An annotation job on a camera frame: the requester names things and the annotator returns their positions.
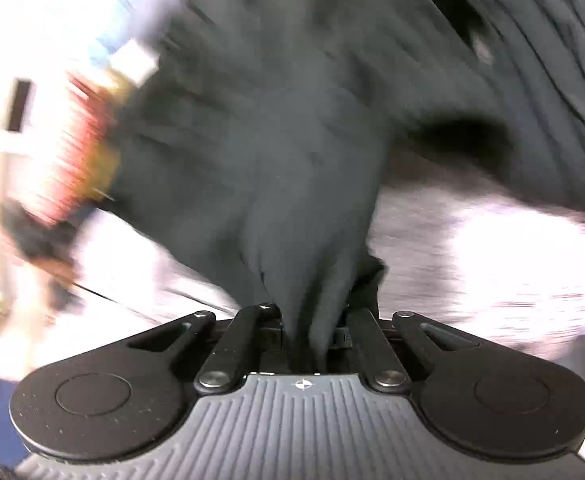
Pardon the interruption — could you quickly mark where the black large jacket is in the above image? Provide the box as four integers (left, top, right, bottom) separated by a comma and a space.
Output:
102, 0, 585, 370

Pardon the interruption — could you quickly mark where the yellow folded cloth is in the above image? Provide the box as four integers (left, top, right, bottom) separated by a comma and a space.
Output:
83, 68, 136, 202

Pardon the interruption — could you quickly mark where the red patterned folded cloth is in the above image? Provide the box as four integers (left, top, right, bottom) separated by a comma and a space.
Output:
20, 73, 106, 226

